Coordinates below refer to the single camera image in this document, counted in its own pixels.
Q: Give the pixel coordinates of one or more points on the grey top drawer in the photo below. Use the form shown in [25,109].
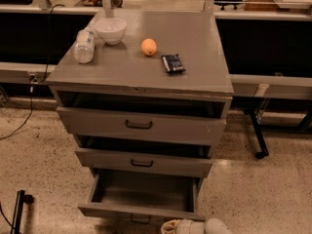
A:
[141,126]

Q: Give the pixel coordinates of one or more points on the white bowl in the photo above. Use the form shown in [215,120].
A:
[111,30]

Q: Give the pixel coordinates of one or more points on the grey bottom drawer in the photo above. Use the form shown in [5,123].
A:
[141,197]

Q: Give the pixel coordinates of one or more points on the black stand leg left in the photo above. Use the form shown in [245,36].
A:
[22,199]

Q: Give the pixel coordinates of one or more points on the grey middle drawer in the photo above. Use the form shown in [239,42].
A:
[143,163]

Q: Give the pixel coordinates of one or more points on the grey drawer cabinet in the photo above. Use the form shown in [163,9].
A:
[123,78]

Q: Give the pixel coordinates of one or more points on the dark blue snack packet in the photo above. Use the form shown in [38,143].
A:
[172,64]

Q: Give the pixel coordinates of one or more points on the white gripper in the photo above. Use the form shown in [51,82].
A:
[189,227]

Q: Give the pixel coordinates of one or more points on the orange fruit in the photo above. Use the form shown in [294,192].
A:
[148,47]

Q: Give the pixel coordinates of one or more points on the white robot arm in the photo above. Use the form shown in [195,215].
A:
[215,226]

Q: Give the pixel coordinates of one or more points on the clear plastic bottle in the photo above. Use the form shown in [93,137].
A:
[84,46]

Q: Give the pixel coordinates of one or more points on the grey barrier rail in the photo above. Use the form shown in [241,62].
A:
[22,73]

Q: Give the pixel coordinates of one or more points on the black table leg right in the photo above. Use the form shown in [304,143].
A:
[263,152]

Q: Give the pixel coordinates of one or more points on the grey drawer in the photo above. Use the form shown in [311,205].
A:
[141,197]
[141,126]
[143,163]

